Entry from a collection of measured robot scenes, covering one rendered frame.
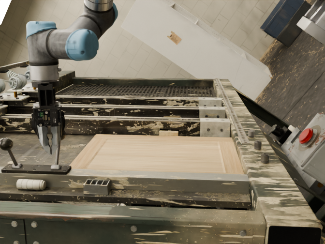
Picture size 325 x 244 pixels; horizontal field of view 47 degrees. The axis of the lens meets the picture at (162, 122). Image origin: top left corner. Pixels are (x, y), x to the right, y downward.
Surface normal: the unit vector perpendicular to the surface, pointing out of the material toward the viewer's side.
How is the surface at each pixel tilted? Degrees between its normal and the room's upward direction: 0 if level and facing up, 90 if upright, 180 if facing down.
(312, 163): 90
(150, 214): 57
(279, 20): 90
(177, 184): 90
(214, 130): 90
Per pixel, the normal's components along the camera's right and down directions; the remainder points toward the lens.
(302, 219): 0.00, -0.97
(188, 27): -0.16, 0.37
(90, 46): 0.90, 0.11
